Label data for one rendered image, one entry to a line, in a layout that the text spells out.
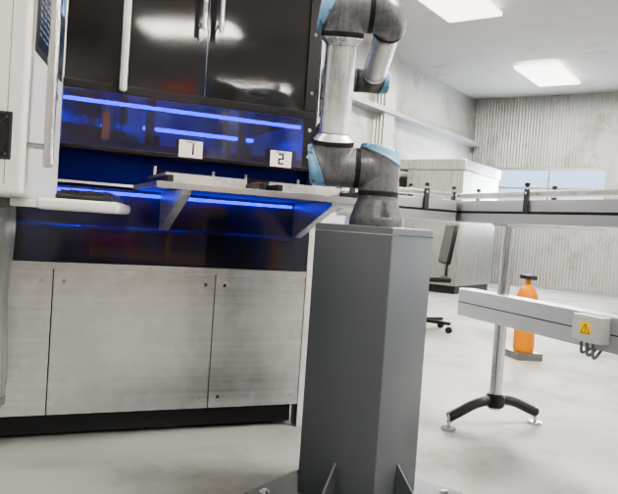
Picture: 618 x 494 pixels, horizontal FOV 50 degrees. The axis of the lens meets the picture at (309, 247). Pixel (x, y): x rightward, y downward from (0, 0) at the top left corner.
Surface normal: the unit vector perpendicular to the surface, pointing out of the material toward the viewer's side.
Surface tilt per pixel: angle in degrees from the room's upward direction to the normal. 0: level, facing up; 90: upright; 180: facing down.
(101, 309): 90
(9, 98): 90
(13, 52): 90
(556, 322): 90
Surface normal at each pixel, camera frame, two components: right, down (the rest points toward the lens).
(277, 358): 0.39, 0.06
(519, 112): -0.58, -0.01
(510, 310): -0.92, -0.05
